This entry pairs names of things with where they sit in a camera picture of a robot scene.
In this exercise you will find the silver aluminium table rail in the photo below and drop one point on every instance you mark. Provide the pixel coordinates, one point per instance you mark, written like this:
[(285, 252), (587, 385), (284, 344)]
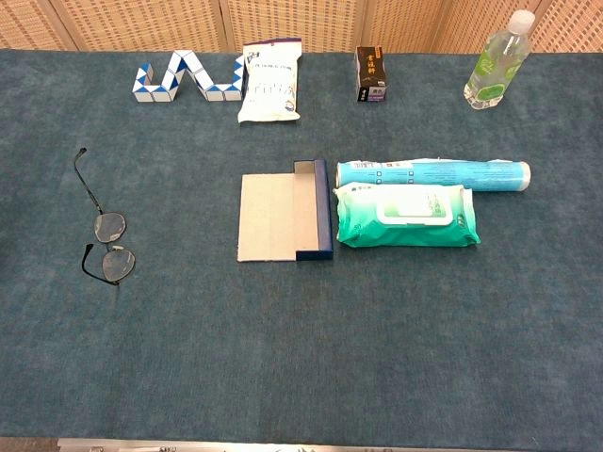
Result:
[(301, 445)]

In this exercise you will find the blue white snake puzzle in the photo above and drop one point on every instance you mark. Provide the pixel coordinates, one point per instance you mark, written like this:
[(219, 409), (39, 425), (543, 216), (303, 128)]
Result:
[(188, 70)]

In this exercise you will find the black wire-frame eyeglasses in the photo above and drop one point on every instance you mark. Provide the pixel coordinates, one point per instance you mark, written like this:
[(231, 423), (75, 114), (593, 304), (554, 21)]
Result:
[(113, 225)]

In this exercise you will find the green wet wipes pack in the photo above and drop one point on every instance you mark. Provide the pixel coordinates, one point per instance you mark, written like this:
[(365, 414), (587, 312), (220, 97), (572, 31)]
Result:
[(405, 216)]

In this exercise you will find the light blue wrap roll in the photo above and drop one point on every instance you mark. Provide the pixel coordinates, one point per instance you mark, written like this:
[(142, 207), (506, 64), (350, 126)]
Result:
[(433, 175)]

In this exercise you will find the open blue cardboard box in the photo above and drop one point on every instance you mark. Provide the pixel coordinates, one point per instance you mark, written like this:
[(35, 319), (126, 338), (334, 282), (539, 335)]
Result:
[(282, 216)]

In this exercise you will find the white laundry powder bag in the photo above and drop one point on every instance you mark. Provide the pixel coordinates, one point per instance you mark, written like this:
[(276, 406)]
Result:
[(271, 85)]

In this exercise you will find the teal felt table mat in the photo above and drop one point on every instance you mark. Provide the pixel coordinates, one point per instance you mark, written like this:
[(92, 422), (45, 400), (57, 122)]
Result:
[(301, 329)]

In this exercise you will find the woven rattan folding screen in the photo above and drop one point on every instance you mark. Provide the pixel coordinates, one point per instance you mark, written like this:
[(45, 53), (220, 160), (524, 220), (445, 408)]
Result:
[(301, 23)]

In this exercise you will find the clear plastic water bottle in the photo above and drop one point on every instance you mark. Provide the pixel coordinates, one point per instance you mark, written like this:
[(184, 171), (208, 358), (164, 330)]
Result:
[(497, 66)]

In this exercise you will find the small black carton box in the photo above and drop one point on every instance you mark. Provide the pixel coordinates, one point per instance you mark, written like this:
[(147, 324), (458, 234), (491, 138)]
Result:
[(371, 70)]

